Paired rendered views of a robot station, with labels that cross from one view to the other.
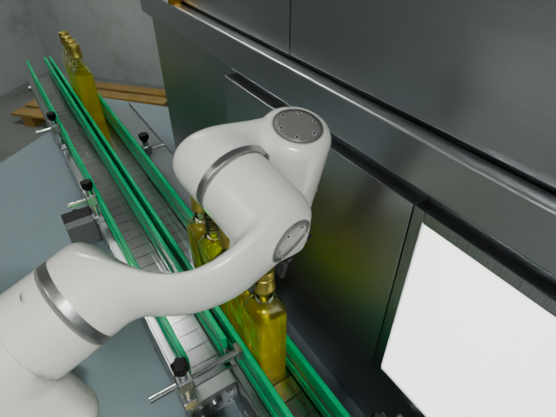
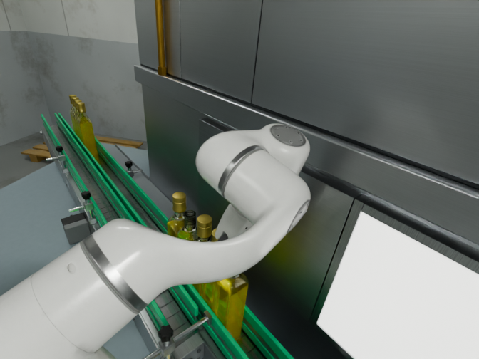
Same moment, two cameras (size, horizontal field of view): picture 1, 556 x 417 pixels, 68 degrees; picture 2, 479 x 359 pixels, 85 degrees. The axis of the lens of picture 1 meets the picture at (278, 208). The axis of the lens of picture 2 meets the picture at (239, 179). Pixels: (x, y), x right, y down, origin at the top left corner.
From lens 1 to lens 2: 0.13 m
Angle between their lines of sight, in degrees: 13
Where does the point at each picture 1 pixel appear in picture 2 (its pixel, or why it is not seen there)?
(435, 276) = (370, 250)
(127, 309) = (168, 278)
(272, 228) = (293, 204)
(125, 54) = (107, 118)
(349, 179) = not seen: hidden behind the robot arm
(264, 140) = (266, 143)
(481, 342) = (408, 298)
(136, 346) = not seen: hidden behind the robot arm
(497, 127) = (420, 141)
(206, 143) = (228, 141)
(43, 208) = (45, 215)
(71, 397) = not seen: outside the picture
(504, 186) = (431, 180)
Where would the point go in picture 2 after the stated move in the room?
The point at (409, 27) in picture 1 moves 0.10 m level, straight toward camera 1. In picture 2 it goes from (351, 79) to (366, 90)
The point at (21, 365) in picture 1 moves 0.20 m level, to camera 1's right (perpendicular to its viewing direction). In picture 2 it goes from (65, 338) to (326, 321)
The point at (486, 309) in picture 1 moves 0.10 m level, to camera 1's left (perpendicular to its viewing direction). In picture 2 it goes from (415, 271) to (352, 274)
